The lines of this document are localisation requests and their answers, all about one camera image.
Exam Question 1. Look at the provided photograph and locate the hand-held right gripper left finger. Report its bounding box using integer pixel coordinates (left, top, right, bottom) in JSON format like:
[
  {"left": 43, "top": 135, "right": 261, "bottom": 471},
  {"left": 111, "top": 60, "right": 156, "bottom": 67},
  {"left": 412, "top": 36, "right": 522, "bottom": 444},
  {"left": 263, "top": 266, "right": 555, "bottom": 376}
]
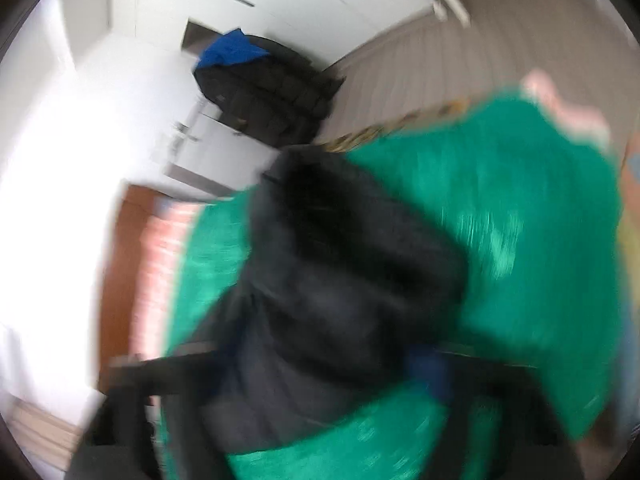
[{"left": 65, "top": 342, "right": 241, "bottom": 480}]

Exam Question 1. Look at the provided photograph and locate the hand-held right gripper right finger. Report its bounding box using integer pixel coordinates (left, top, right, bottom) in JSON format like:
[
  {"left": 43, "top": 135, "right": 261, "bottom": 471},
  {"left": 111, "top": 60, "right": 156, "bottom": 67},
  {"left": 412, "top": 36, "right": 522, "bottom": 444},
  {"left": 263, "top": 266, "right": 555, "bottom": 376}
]
[{"left": 404, "top": 341, "right": 586, "bottom": 480}]

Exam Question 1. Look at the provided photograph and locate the black puffer jacket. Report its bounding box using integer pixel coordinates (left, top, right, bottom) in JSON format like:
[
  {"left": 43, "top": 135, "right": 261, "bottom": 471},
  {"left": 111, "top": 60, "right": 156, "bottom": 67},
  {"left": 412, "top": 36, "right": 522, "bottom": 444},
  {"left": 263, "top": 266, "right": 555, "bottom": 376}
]
[{"left": 197, "top": 146, "right": 471, "bottom": 456}]

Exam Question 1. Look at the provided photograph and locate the pink striped bedsheet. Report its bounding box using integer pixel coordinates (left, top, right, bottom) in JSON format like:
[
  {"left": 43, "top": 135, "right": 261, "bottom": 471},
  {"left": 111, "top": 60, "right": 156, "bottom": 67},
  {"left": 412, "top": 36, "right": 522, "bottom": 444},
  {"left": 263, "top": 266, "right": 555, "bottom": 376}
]
[{"left": 131, "top": 204, "right": 206, "bottom": 361}]

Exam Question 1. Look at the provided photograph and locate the wooden bed headboard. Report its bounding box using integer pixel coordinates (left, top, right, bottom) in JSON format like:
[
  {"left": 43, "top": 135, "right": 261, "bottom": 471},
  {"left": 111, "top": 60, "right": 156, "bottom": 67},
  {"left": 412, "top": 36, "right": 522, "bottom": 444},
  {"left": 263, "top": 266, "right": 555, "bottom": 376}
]
[{"left": 97, "top": 184, "right": 166, "bottom": 393}]

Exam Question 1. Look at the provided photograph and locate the green plush blanket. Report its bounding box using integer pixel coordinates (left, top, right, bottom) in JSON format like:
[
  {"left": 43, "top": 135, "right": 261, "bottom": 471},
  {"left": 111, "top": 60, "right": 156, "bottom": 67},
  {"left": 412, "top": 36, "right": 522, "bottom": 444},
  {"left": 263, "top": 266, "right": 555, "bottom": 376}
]
[{"left": 159, "top": 91, "right": 626, "bottom": 480}]

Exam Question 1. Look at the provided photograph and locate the white cabinet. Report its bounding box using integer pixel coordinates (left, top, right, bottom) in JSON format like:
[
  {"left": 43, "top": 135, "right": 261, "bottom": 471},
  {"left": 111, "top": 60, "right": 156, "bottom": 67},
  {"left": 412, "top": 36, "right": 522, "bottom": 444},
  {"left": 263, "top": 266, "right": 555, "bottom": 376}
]
[{"left": 167, "top": 102, "right": 283, "bottom": 203}]

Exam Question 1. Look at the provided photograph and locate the pink cloth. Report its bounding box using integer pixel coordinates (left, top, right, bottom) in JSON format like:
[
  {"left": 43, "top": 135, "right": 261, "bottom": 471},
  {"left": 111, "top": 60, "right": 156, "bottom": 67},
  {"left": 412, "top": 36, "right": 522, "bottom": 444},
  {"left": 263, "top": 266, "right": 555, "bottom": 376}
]
[{"left": 520, "top": 69, "right": 613, "bottom": 153}]

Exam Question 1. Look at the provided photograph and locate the black padded coat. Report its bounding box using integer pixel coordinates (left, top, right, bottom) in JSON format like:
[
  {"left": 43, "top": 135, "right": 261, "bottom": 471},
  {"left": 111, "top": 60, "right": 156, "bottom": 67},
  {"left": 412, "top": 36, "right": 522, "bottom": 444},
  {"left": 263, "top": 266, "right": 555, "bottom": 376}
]
[{"left": 192, "top": 35, "right": 347, "bottom": 148}]

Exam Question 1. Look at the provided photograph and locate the blue cloth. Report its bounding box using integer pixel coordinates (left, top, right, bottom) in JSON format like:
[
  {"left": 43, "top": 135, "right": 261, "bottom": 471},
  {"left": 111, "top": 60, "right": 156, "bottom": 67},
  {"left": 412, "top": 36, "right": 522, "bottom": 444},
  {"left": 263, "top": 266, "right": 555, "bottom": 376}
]
[{"left": 197, "top": 29, "right": 268, "bottom": 70}]

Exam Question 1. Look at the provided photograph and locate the white wardrobe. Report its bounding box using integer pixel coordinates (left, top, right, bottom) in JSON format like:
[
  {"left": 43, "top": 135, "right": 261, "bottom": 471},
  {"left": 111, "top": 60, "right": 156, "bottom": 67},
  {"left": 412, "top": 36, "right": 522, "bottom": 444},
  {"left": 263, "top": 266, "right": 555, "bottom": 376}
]
[{"left": 112, "top": 0, "right": 441, "bottom": 71}]

